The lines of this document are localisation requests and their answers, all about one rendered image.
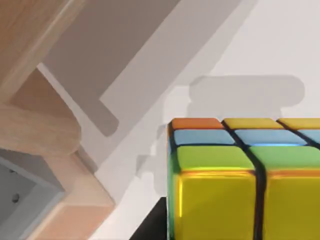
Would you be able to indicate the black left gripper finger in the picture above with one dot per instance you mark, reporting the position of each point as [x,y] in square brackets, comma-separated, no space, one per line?
[160,222]

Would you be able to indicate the multicoloured puzzle cube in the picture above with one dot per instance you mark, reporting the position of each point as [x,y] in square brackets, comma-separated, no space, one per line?
[225,200]

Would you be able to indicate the pale wooden drawer front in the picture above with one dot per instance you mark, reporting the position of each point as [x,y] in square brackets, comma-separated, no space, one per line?
[82,195]

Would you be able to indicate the grey pierced drawer inside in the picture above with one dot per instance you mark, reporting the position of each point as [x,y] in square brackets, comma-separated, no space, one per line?
[17,190]

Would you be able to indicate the wooden cupboard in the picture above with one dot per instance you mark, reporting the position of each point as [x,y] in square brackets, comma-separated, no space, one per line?
[22,32]

